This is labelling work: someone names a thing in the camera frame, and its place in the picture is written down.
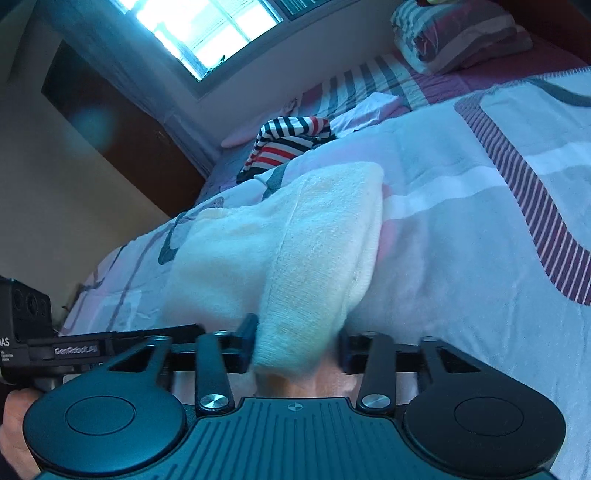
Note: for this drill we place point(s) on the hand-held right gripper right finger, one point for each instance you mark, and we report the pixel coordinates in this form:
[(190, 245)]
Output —
[(344, 350)]

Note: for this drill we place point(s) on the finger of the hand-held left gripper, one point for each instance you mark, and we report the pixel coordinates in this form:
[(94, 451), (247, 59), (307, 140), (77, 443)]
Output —
[(157, 331)]

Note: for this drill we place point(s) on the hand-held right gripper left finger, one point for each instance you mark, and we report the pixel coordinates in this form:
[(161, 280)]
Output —
[(249, 334)]

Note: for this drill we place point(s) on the cream knit sweater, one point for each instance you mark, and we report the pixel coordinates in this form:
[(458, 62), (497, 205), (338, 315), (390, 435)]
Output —
[(295, 249)]

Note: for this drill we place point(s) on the person's left hand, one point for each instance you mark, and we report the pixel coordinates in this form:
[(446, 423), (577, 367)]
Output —
[(14, 429)]

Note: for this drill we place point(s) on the white pink printed blanket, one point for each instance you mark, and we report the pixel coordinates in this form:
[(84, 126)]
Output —
[(461, 221)]

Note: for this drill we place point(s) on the dark wooden wardrobe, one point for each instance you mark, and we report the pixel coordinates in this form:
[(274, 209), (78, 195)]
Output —
[(124, 147)]

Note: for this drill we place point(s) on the black white red striped garment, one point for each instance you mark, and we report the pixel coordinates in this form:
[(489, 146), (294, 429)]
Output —
[(281, 143)]

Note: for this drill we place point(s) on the pink pillow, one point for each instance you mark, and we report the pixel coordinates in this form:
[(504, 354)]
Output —
[(238, 137)]

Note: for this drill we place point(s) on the white cloth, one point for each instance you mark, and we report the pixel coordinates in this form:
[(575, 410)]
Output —
[(364, 113)]

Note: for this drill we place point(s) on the sheer white curtain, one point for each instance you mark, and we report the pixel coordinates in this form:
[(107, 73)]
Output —
[(138, 87)]

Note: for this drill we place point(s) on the maroon striped bed sheet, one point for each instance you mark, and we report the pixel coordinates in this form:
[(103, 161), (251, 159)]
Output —
[(378, 76)]

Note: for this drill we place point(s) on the window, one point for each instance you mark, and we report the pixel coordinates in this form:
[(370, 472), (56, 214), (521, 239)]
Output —
[(207, 32)]

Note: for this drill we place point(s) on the striped pillow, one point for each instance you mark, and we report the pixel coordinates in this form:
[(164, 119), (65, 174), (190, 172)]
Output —
[(457, 37)]

